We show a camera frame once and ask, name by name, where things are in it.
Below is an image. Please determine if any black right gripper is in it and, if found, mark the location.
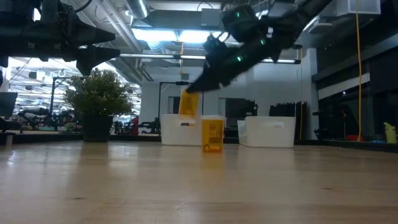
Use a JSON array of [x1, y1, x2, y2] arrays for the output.
[[186, 4, 282, 93]]

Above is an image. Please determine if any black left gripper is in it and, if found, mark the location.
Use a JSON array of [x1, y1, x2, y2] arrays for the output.
[[18, 0, 121, 76]]

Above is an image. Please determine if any orange pill bottle white cap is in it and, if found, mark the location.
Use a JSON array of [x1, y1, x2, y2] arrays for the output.
[[178, 90, 200, 119], [201, 115, 226, 154]]

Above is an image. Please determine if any dark equipment rack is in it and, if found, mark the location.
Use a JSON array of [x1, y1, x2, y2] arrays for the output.
[[224, 98, 259, 138]]

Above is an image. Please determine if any potted green plant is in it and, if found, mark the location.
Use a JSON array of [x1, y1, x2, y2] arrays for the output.
[[63, 68, 135, 143]]

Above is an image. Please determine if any LED light bar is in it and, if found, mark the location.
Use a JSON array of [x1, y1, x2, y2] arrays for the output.
[[118, 52, 302, 65]]

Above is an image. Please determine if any black panel stack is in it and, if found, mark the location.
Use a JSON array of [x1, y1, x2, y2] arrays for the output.
[[268, 101, 309, 141]]

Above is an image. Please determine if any dark monitor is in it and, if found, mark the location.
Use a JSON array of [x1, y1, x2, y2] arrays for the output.
[[0, 91, 18, 119]]

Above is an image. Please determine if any yellow-green spray bottle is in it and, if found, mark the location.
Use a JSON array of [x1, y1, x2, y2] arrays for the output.
[[383, 121, 398, 144]]

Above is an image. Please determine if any black gantry frame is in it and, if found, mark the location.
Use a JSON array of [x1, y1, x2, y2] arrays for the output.
[[157, 80, 205, 116]]

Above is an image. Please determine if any white plastic handled bin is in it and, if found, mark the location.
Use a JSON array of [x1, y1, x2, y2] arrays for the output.
[[236, 116, 297, 149], [159, 113, 203, 147]]

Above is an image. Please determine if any black aluminium table frame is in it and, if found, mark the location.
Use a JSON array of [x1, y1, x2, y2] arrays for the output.
[[0, 132, 398, 153]]

